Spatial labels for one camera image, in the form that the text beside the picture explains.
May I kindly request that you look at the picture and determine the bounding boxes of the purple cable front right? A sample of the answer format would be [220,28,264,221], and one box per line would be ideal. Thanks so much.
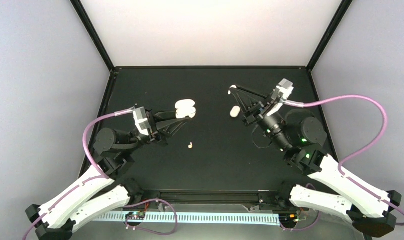
[279,183,322,233]

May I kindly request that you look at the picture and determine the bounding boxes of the small circuit board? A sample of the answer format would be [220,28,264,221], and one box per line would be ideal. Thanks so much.
[125,211,146,222]
[279,214,300,222]

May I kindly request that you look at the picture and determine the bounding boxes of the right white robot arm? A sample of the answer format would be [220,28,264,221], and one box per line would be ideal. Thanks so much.
[228,80,402,238]

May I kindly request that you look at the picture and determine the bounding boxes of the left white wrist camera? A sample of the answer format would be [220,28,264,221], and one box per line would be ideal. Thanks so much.
[132,107,150,136]

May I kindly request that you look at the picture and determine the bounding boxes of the white perforated cable tray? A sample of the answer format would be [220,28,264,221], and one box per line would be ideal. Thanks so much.
[94,211,280,226]

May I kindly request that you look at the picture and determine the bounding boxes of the small circuit board right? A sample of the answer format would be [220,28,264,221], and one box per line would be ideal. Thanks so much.
[279,214,300,222]

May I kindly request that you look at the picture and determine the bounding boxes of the left black frame post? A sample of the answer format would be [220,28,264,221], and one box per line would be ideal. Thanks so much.
[70,0,115,72]

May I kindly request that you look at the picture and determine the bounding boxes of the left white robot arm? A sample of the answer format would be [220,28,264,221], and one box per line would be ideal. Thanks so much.
[25,106,197,240]

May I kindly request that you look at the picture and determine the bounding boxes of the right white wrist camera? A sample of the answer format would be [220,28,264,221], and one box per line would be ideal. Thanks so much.
[266,78,294,117]

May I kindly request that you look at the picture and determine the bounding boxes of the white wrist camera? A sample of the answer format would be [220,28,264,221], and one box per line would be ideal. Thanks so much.
[266,78,294,117]
[132,107,150,136]

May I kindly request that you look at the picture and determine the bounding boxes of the right black frame post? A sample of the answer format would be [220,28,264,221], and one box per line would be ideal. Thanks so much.
[306,0,353,72]

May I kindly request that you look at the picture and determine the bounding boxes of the beige square charging case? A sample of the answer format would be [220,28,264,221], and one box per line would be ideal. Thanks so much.
[175,99,196,119]

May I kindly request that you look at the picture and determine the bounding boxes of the black frame post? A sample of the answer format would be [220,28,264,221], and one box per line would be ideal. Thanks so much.
[70,0,115,72]
[306,0,353,72]

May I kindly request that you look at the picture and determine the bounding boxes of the black front rail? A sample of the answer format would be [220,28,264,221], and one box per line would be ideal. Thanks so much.
[142,189,278,205]

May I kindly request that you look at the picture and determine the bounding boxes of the small circuit board left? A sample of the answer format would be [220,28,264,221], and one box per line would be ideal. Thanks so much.
[125,211,146,222]

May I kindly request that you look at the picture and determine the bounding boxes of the purple cable front left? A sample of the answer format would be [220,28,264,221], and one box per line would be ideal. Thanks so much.
[124,198,179,237]

